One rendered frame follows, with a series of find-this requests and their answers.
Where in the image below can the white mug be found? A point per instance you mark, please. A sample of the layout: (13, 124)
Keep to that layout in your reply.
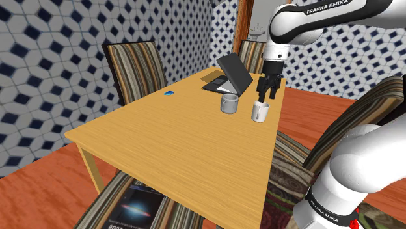
(260, 112)

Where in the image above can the black open laptop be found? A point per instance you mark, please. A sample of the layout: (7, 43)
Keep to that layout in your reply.
(236, 74)

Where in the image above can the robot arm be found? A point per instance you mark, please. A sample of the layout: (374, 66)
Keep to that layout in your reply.
(355, 165)

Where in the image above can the white washbasin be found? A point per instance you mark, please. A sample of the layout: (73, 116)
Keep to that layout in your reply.
(256, 32)

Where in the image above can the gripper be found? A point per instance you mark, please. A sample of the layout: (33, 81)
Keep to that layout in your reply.
(273, 69)

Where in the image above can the dark book with galaxy cover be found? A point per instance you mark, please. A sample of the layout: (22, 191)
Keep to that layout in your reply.
(136, 206)

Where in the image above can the small blue flat object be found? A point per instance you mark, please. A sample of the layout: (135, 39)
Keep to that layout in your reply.
(168, 93)

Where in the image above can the brown wooden door frame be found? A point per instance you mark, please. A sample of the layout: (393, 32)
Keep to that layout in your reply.
(243, 25)

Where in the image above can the patterned robot stand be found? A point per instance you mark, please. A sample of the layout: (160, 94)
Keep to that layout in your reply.
(282, 196)

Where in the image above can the striped upholstered chair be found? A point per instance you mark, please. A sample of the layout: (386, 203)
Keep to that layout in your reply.
(136, 71)
(252, 55)
(358, 120)
(95, 209)

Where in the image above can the grey mug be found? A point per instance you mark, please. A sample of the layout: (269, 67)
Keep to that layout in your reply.
(229, 104)

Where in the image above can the light wooden table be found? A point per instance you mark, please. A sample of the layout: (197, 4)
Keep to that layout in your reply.
(177, 139)

